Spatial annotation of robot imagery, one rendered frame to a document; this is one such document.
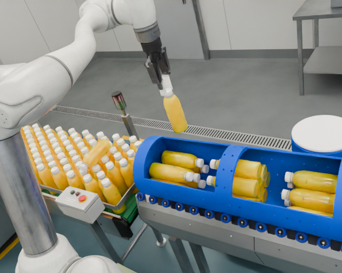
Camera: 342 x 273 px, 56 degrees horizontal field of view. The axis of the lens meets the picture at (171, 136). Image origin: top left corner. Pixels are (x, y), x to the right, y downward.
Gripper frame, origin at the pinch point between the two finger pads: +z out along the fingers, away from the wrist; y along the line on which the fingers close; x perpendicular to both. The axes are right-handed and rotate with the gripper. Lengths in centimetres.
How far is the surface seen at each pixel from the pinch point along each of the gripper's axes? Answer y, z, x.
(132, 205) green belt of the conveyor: -23, 58, 26
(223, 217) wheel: -22, 50, -25
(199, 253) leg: -9, 119, 8
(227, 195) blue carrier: -23.4, 31.6, -30.1
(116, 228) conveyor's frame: -34, 65, 32
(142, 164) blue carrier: -19.7, 28.1, 9.9
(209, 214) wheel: -22, 50, -19
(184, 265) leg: -23, 108, 9
